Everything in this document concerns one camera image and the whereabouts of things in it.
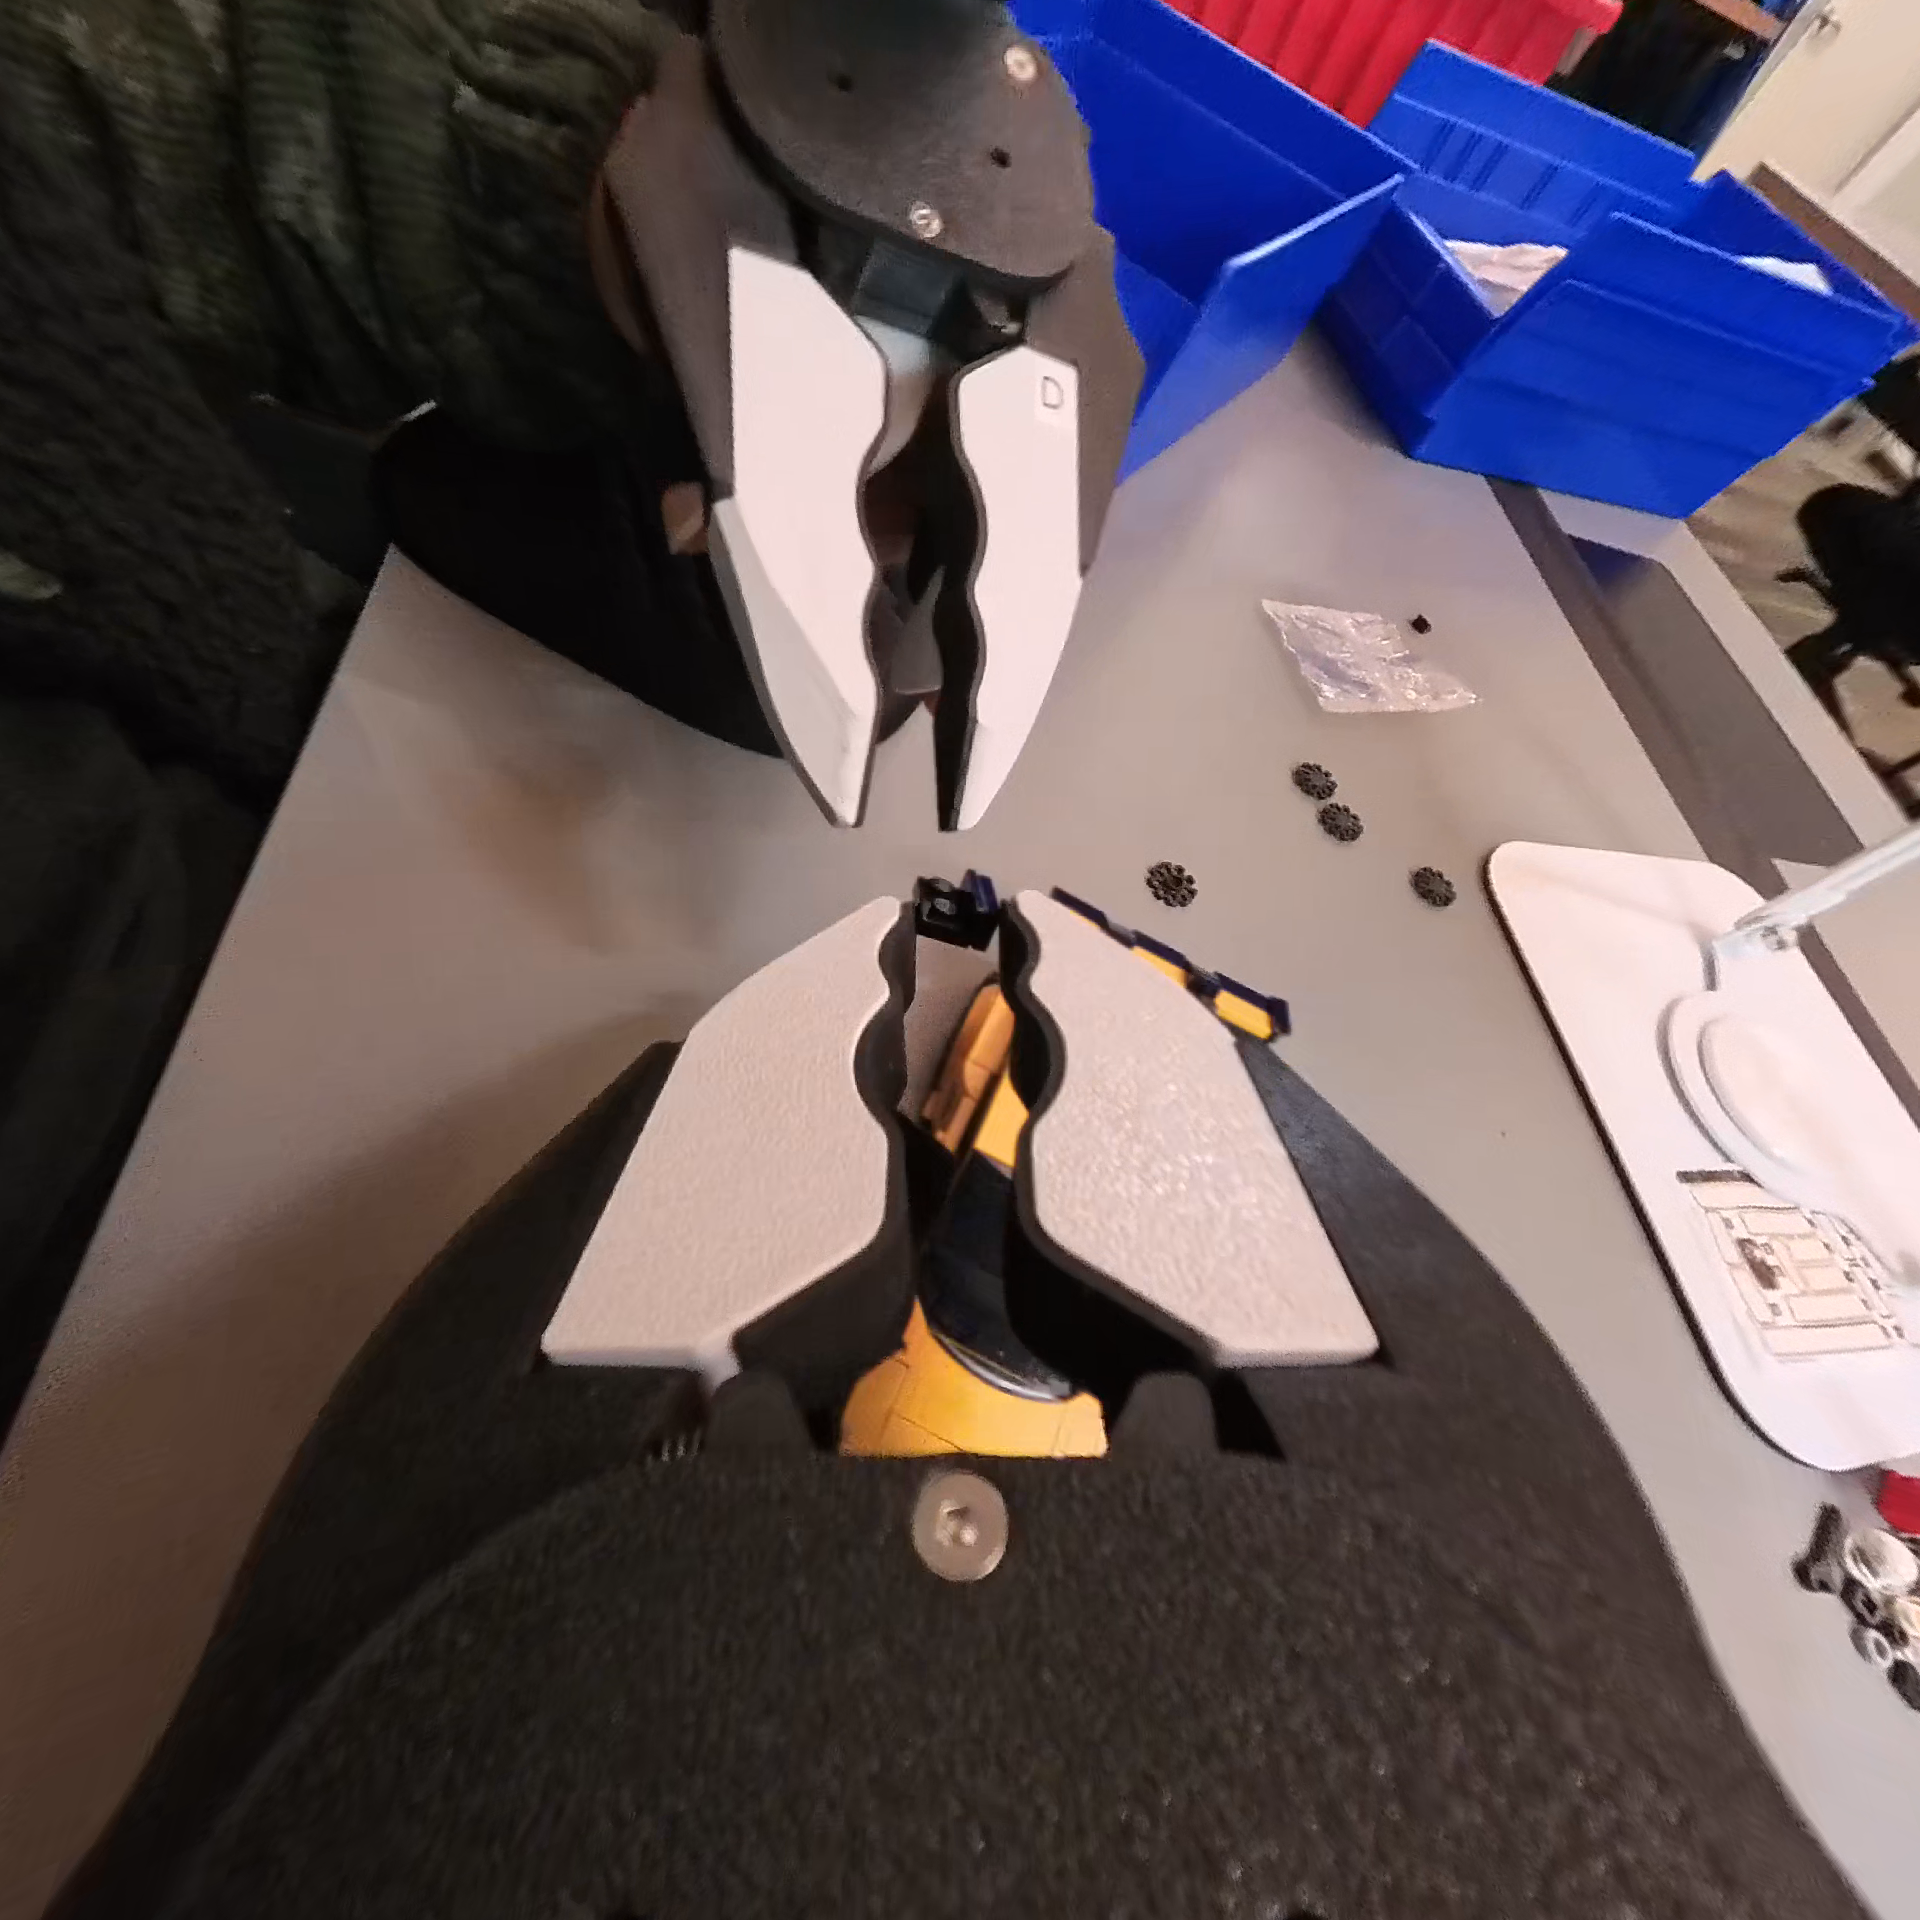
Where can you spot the red plastic storage bin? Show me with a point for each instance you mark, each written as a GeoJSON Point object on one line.
{"type": "Point", "coordinates": [1351, 44]}

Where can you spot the pile of small lego parts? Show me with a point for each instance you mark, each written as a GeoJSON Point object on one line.
{"type": "Point", "coordinates": [1875, 1613]}

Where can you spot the black lego wheel rim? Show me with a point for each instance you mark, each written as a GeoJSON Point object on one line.
{"type": "Point", "coordinates": [1312, 781]}
{"type": "Point", "coordinates": [1170, 883]}
{"type": "Point", "coordinates": [1339, 820]}
{"type": "Point", "coordinates": [1432, 885]}

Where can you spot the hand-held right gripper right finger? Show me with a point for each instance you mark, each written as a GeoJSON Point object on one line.
{"type": "Point", "coordinates": [1185, 1170]}

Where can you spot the yellow lego car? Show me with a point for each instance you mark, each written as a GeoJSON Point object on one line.
{"type": "Point", "coordinates": [960, 1410]}

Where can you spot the clear plastic bag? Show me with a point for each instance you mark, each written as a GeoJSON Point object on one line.
{"type": "Point", "coordinates": [1357, 662]}

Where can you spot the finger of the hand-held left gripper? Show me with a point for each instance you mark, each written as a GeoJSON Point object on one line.
{"type": "Point", "coordinates": [1028, 525]}
{"type": "Point", "coordinates": [796, 496]}

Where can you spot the lego sticker sheet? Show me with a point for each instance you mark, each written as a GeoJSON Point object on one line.
{"type": "Point", "coordinates": [1792, 1276]}

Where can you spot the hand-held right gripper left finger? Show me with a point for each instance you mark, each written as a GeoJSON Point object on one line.
{"type": "Point", "coordinates": [750, 1170]}

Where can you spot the white desk stand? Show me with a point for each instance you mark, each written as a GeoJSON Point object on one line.
{"type": "Point", "coordinates": [1589, 974]}

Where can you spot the black lego slope brick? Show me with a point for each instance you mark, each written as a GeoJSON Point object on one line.
{"type": "Point", "coordinates": [948, 913]}

